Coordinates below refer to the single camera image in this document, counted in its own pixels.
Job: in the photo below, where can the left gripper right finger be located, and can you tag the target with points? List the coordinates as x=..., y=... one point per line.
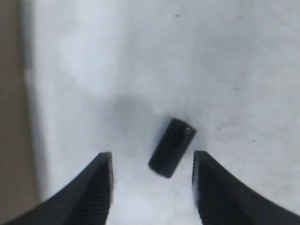
x=222, y=199

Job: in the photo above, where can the black cylindrical sleeve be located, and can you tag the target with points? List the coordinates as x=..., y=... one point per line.
x=172, y=148

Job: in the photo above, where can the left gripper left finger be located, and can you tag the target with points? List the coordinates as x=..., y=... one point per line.
x=84, y=199

